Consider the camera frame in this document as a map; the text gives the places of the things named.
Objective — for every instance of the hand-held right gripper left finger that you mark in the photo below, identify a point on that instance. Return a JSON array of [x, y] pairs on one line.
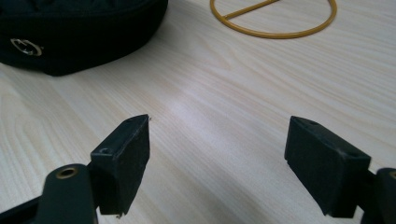
[[123, 168]]

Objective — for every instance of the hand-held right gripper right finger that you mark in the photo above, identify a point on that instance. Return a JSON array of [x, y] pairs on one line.
[[323, 168]]

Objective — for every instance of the black cap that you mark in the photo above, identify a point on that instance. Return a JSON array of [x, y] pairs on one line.
[[71, 31]]

